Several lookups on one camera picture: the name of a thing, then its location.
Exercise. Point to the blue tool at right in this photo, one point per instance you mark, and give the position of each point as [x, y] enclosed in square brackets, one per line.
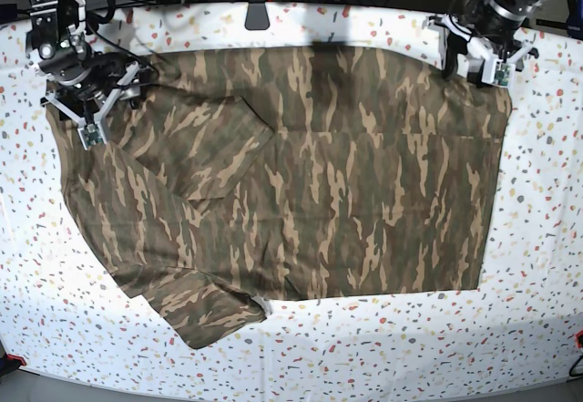
[572, 25]

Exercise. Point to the camouflage T-shirt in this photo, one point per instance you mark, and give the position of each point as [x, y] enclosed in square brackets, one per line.
[287, 173]

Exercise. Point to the red clamp right corner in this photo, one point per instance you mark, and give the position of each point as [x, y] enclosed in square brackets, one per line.
[579, 339]

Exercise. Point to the red clamp corner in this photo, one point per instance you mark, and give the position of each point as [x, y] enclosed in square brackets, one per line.
[15, 361]
[579, 339]

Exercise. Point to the terrazzo pattern table cloth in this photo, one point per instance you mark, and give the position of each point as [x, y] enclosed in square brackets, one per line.
[65, 316]

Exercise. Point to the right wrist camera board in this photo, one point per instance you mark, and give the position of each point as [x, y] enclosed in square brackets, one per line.
[91, 135]

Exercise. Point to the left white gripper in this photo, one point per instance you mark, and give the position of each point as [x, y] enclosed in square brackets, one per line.
[480, 52]

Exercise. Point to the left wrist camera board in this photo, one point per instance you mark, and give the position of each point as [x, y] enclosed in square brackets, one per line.
[504, 74]

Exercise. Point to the red clamp left corner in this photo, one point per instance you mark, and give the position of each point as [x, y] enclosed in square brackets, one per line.
[15, 361]

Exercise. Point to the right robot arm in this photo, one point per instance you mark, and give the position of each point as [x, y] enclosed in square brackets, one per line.
[59, 37]

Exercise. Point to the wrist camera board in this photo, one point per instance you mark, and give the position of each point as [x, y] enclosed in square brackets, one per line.
[91, 135]
[504, 74]

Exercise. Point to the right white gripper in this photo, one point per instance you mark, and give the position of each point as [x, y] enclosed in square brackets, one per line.
[87, 99]

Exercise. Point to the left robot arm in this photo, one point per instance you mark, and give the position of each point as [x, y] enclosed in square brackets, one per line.
[496, 17]

